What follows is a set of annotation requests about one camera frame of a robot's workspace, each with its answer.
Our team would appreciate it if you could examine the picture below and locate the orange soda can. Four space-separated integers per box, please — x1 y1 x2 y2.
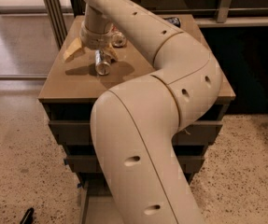
111 26 127 48

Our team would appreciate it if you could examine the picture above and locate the grey drawer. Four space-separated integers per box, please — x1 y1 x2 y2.
78 177 194 224
49 120 222 146
65 155 205 174

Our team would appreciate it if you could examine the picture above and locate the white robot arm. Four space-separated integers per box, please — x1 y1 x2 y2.
80 0 222 224

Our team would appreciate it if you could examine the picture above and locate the grey drawer cabinet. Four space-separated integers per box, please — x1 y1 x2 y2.
38 16 235 186

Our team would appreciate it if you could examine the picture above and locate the grey middle drawer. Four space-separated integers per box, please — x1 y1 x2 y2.
65 155 205 174

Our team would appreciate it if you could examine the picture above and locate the blue pepsi can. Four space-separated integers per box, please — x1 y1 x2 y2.
165 17 181 28

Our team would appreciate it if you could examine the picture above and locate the metal frame post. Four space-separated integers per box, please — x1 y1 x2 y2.
44 0 67 49

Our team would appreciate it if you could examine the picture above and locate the silver redbull can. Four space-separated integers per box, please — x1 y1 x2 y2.
95 50 111 76

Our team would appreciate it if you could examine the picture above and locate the grey bottom drawer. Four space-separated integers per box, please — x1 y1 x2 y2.
78 177 194 224

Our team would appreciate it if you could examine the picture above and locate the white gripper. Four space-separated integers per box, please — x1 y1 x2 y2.
63 21 119 62

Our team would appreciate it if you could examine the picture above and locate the black object on floor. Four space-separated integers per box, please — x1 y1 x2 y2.
20 207 35 224

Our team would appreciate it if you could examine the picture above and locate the grey top drawer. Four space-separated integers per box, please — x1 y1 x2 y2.
49 120 222 146

